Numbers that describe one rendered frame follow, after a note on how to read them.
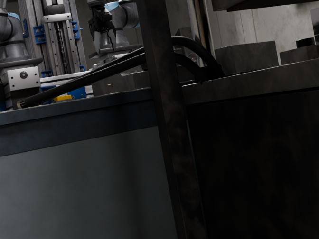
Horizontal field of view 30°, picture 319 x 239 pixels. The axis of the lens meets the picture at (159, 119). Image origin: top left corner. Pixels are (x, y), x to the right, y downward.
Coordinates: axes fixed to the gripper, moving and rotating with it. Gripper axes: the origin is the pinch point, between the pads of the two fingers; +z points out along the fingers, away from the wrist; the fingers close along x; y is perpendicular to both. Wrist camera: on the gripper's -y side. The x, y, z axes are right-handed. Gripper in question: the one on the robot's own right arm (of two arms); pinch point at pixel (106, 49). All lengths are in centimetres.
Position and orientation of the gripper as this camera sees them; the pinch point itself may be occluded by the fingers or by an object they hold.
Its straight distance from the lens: 252.8
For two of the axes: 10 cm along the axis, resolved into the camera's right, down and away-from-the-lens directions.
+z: 1.8, 9.8, 0.3
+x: -9.1, 1.8, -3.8
